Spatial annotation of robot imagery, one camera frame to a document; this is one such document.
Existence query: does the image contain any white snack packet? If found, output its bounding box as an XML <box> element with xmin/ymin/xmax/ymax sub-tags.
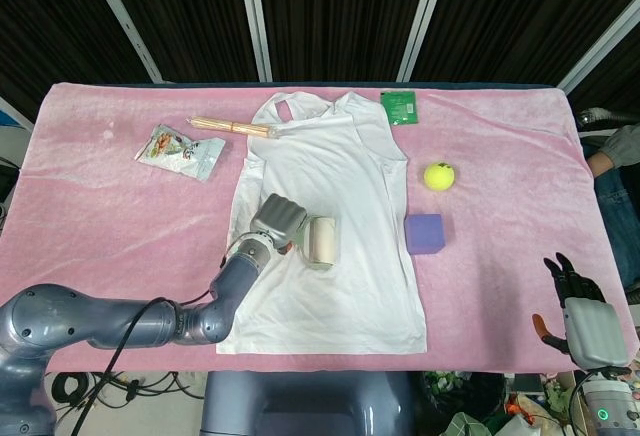
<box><xmin>133</xmin><ymin>123</ymin><xmax>227</xmax><ymax>184</ymax></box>

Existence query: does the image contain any bundle of wooden sticks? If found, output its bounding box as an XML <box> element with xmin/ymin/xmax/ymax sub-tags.
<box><xmin>187</xmin><ymin>114</ymin><xmax>279</xmax><ymax>140</ymax></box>

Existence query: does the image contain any pink fleece table cloth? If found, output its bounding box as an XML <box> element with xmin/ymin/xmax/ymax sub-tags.
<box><xmin>0</xmin><ymin>81</ymin><xmax>640</xmax><ymax>375</ymax></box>

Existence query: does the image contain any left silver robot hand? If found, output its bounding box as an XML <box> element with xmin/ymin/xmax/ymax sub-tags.
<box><xmin>249</xmin><ymin>192</ymin><xmax>307</xmax><ymax>256</ymax></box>

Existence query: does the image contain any seated person in jeans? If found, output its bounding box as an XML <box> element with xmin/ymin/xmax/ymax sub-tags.
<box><xmin>585</xmin><ymin>124</ymin><xmax>640</xmax><ymax>307</ymax></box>

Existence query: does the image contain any white lint roller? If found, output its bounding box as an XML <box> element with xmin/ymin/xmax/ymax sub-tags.
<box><xmin>290</xmin><ymin>214</ymin><xmax>342</xmax><ymax>271</ymax></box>

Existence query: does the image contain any grey-blue robot torso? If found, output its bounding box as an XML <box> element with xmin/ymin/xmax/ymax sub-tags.
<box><xmin>199</xmin><ymin>370</ymin><xmax>418</xmax><ymax>436</ymax></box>

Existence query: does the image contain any black cable tangle on floor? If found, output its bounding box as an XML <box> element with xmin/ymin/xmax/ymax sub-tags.
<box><xmin>52</xmin><ymin>370</ymin><xmax>206</xmax><ymax>412</ymax></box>

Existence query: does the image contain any yellow tennis ball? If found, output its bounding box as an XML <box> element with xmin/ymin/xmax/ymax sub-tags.
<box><xmin>423</xmin><ymin>161</ymin><xmax>456</xmax><ymax>191</ymax></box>

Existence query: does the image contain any green foil sachet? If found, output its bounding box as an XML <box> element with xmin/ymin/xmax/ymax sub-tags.
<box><xmin>380</xmin><ymin>90</ymin><xmax>422</xmax><ymax>128</ymax></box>

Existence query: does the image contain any white sleeveless shirt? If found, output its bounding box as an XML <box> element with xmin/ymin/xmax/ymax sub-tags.
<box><xmin>215</xmin><ymin>90</ymin><xmax>428</xmax><ymax>356</ymax></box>

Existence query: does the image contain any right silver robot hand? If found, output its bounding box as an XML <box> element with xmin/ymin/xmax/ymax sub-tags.
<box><xmin>531</xmin><ymin>251</ymin><xmax>630</xmax><ymax>370</ymax></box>

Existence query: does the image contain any purple foam cube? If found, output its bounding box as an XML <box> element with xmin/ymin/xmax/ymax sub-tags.
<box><xmin>403</xmin><ymin>213</ymin><xmax>446</xmax><ymax>256</ymax></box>

